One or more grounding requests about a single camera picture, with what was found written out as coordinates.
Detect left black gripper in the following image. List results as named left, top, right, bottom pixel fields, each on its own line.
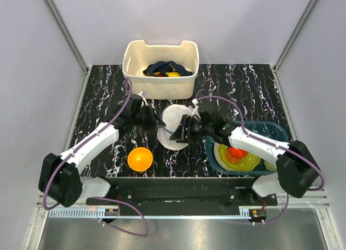
left=132, top=103, right=166, bottom=132

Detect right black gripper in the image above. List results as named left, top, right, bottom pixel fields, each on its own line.
left=170, top=114, right=213, bottom=144

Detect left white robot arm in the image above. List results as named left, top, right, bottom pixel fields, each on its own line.
left=38, top=94, right=165, bottom=210

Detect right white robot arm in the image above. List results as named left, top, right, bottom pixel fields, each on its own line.
left=169, top=105, right=322, bottom=205

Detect cream perforated laundry basket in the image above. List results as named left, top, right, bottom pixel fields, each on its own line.
left=122, top=40, right=199, bottom=100

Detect white plate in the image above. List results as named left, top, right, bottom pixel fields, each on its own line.
left=214, top=143, right=225, bottom=169

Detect orange plastic bowl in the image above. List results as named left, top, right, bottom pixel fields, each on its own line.
left=127, top=147, right=154, bottom=172

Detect navy and yellow clothes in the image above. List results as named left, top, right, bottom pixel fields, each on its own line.
left=143, top=61, right=193, bottom=77

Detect orange plastic cup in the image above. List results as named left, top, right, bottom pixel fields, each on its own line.
left=226, top=147, right=248, bottom=164

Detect yellow-green dotted plate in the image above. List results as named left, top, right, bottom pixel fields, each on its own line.
left=219, top=145, right=260, bottom=171

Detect teal transparent plastic bin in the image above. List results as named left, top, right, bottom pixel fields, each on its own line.
left=205, top=121, right=289, bottom=177

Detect pale yellow cup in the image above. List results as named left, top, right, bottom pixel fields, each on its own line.
left=263, top=160, right=277, bottom=172

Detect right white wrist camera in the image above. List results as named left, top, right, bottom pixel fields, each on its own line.
left=189, top=99, right=200, bottom=118

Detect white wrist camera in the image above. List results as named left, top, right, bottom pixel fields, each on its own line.
left=189, top=99, right=200, bottom=118
left=138, top=91, right=148, bottom=106

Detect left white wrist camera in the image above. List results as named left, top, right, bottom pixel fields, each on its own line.
left=138, top=91, right=148, bottom=106

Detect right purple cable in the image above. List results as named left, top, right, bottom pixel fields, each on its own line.
left=193, top=96, right=327, bottom=226

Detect purple cable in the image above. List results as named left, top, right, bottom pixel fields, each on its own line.
left=42, top=77, right=150, bottom=237
left=193, top=96, right=327, bottom=226

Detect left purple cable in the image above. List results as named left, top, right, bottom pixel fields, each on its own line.
left=42, top=77, right=150, bottom=237

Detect left aluminium frame post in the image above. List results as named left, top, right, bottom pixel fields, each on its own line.
left=43, top=0, right=89, bottom=73

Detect aluminium frame post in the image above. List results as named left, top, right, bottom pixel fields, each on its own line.
left=273, top=0, right=320, bottom=71
left=43, top=0, right=89, bottom=73

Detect right aluminium frame post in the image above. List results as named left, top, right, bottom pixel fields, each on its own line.
left=273, top=0, right=320, bottom=71

